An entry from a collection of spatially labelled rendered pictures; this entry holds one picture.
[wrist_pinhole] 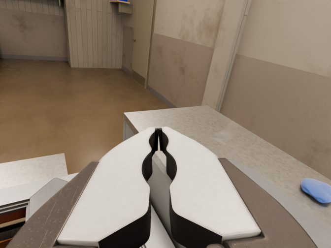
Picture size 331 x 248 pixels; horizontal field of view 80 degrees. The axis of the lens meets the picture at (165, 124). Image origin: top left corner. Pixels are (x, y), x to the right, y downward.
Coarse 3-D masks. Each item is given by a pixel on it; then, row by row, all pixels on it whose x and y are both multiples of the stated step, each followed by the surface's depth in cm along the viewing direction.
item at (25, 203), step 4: (24, 200) 76; (28, 200) 77; (8, 204) 74; (12, 204) 75; (16, 204) 75; (20, 204) 75; (24, 204) 76; (28, 204) 76; (0, 208) 73; (4, 208) 73; (8, 208) 74; (12, 208) 75; (16, 208) 75; (20, 208) 75; (24, 208) 76; (28, 208) 74; (0, 212) 73; (4, 212) 73; (8, 212) 74; (12, 212) 75; (28, 212) 73; (28, 216) 72; (144, 244) 67
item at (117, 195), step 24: (120, 144) 11; (144, 144) 11; (96, 168) 9; (120, 168) 9; (144, 168) 10; (96, 192) 8; (120, 192) 8; (144, 192) 8; (72, 216) 7; (96, 216) 7; (120, 216) 7; (144, 216) 7; (72, 240) 6; (96, 240) 6; (120, 240) 6; (144, 240) 7
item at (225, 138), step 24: (144, 120) 105; (168, 120) 109; (192, 120) 113; (216, 120) 118; (216, 144) 93; (240, 144) 96; (264, 144) 99; (264, 168) 81; (288, 168) 83; (288, 192) 70
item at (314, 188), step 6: (306, 180) 73; (312, 180) 74; (306, 186) 70; (312, 186) 70; (318, 186) 70; (324, 186) 71; (330, 186) 72; (306, 192) 70; (312, 192) 68; (318, 192) 68; (324, 192) 68; (330, 192) 69; (318, 198) 67; (324, 198) 66; (330, 198) 67
